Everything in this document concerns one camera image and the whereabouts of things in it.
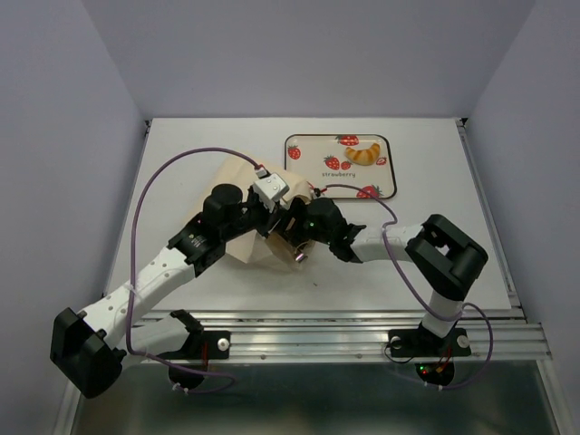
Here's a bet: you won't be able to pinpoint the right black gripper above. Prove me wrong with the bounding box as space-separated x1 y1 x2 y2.
272 198 333 249

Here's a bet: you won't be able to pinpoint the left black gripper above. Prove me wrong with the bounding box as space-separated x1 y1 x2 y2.
222 185 288 243

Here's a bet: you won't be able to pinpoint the metal tongs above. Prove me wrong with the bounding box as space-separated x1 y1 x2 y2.
294 250 309 265

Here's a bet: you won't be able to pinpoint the beige paper bag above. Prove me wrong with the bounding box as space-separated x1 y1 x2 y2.
186 156 312 272

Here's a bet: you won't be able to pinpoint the fake croissant bread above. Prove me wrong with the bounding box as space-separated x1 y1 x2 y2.
344 143 382 166

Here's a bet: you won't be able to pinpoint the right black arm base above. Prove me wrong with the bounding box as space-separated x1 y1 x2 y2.
385 326 471 387

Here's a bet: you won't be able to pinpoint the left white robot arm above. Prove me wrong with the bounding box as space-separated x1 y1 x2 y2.
50 175 289 399

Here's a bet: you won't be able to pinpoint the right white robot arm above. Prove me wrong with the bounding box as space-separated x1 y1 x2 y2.
273 198 488 353

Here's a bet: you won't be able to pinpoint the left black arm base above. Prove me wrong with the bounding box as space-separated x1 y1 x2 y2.
157 330 237 394

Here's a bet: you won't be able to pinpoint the strawberry print tray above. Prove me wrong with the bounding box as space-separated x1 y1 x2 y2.
285 134 397 199

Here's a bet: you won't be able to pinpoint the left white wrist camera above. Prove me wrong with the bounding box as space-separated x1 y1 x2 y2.
252 173 290 204

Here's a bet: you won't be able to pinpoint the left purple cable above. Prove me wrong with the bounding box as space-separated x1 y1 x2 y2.
125 146 271 393

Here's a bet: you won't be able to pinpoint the aluminium mounting rail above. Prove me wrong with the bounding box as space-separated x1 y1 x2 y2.
193 308 552 364

